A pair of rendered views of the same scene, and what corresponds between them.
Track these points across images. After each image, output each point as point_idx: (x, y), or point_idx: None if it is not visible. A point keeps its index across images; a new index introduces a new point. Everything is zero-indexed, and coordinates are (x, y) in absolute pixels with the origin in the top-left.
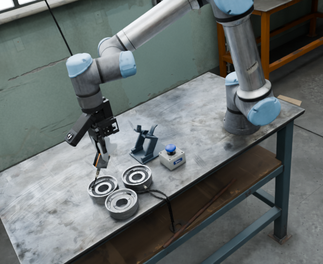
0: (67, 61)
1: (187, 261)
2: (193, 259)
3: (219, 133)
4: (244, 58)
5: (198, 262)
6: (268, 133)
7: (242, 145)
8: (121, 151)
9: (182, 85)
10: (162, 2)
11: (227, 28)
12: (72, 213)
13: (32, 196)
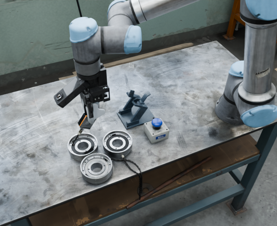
0: (71, 23)
1: (147, 206)
2: (153, 206)
3: (208, 115)
4: (257, 62)
5: (156, 210)
6: (256, 129)
7: (226, 135)
8: (109, 107)
9: (187, 48)
10: None
11: (249, 28)
12: (48, 162)
13: (16, 132)
